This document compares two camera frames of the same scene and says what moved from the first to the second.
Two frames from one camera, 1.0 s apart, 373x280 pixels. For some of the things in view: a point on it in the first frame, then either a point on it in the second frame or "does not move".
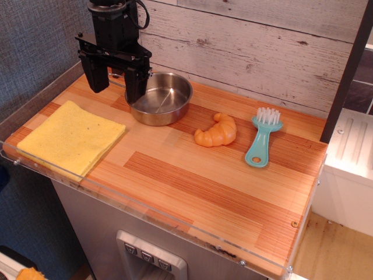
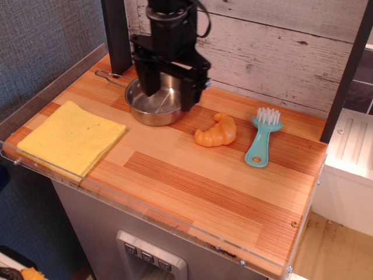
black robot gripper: (115, 40) -> (172, 45)
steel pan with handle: (165, 101) does not move
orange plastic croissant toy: (224, 132) does not move
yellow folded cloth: (67, 137) does not move
